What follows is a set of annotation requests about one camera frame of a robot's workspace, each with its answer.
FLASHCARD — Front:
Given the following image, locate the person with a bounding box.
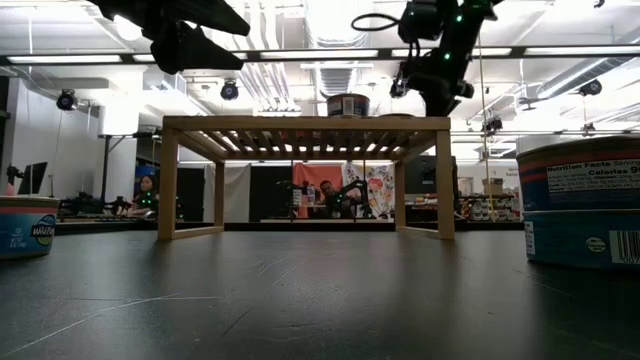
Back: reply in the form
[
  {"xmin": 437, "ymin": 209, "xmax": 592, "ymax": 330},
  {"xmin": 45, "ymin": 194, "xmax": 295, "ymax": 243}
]
[
  {"xmin": 312, "ymin": 179, "xmax": 361, "ymax": 220},
  {"xmin": 127, "ymin": 174, "xmax": 161, "ymax": 219}
]

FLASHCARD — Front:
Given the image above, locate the overhead rig crossbar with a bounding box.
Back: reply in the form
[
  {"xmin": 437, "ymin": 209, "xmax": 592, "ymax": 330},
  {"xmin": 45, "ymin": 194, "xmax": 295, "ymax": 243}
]
[{"xmin": 0, "ymin": 45, "xmax": 640, "ymax": 66}]

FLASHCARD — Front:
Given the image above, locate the black camera cable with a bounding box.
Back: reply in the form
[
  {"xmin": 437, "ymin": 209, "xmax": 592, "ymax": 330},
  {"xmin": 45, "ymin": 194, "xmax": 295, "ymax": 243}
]
[{"xmin": 350, "ymin": 13, "xmax": 401, "ymax": 32}]

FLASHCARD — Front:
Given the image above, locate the floral hanging cloth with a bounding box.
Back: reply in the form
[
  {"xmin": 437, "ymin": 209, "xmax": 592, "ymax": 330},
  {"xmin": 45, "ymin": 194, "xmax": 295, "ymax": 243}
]
[{"xmin": 342, "ymin": 162, "xmax": 396, "ymax": 220}]

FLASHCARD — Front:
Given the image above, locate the black monitor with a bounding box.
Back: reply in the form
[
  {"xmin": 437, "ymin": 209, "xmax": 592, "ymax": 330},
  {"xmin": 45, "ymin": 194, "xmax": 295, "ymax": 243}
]
[
  {"xmin": 403, "ymin": 155, "xmax": 459, "ymax": 196},
  {"xmin": 17, "ymin": 161, "xmax": 49, "ymax": 196}
]

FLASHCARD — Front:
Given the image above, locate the teal label tuna can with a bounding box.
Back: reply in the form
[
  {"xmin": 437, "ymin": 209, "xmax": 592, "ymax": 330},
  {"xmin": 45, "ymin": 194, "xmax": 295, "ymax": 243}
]
[{"xmin": 522, "ymin": 207, "xmax": 640, "ymax": 274}]

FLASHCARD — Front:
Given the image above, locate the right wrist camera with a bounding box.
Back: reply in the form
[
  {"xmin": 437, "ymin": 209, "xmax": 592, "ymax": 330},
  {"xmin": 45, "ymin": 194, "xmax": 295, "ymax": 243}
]
[{"xmin": 398, "ymin": 0, "xmax": 447, "ymax": 43}]

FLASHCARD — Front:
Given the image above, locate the storage shelf rack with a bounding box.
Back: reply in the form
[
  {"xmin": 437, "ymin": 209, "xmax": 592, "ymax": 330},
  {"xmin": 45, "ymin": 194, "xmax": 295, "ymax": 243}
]
[{"xmin": 457, "ymin": 194, "xmax": 524, "ymax": 222}]

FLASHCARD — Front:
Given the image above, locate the grey ceiling duct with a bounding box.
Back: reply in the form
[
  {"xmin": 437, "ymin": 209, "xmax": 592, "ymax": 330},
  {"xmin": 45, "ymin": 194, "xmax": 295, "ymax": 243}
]
[{"xmin": 537, "ymin": 55, "xmax": 640, "ymax": 100}]

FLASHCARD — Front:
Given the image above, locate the white panel on stand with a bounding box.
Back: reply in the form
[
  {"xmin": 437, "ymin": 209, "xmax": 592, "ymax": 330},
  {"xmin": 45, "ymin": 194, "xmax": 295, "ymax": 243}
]
[{"xmin": 97, "ymin": 102, "xmax": 144, "ymax": 137}]

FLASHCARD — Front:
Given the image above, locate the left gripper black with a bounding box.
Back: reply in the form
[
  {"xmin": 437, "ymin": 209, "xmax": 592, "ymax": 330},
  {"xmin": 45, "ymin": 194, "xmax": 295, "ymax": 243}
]
[{"xmin": 88, "ymin": 0, "xmax": 251, "ymax": 76}]

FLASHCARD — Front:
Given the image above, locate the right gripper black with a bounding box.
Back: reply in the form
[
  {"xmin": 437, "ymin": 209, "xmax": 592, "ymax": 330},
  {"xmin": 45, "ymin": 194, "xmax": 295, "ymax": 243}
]
[{"xmin": 399, "ymin": 52, "xmax": 475, "ymax": 119}]

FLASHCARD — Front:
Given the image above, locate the cardboard box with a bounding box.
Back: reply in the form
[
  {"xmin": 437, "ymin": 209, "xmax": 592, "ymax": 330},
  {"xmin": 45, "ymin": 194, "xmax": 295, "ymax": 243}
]
[{"xmin": 480, "ymin": 177, "xmax": 506, "ymax": 197}]

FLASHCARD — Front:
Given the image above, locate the black partition curtain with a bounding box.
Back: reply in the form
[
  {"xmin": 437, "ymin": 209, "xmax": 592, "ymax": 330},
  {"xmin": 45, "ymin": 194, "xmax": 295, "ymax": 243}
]
[{"xmin": 174, "ymin": 164, "xmax": 296, "ymax": 224}]

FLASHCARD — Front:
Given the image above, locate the white hanging cloth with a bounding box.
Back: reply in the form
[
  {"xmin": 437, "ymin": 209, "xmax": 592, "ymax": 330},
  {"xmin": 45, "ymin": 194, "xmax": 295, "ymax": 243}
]
[{"xmin": 202, "ymin": 164, "xmax": 252, "ymax": 224}]

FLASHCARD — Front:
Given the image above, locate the wooden slatted shelf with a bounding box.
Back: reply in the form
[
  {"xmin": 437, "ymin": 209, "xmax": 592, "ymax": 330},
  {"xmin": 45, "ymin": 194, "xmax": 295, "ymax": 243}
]
[{"xmin": 157, "ymin": 115, "xmax": 456, "ymax": 242}]

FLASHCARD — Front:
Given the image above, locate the red hanging cloth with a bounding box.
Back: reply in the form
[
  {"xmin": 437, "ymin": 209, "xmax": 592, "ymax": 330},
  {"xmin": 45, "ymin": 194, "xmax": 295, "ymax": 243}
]
[{"xmin": 292, "ymin": 162, "xmax": 346, "ymax": 220}]

